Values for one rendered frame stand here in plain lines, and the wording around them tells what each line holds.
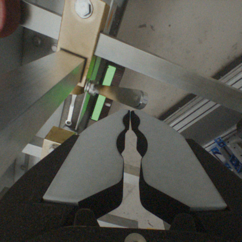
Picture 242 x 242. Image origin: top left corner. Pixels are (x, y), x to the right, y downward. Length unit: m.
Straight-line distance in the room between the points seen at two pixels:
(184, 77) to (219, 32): 0.96
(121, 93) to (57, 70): 0.07
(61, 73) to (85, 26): 0.09
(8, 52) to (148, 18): 0.80
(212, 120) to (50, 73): 1.07
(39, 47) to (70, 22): 0.31
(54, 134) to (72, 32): 0.21
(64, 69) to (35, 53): 0.38
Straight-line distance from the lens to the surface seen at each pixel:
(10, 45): 0.54
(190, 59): 1.20
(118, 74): 0.43
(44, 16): 0.28
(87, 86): 0.29
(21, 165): 0.85
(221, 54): 1.27
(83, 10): 0.24
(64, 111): 0.50
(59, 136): 0.37
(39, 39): 0.55
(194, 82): 0.29
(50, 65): 0.19
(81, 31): 0.26
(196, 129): 1.17
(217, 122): 1.19
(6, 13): 0.25
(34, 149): 0.41
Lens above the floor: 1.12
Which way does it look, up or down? 59 degrees down
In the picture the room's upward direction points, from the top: 175 degrees counter-clockwise
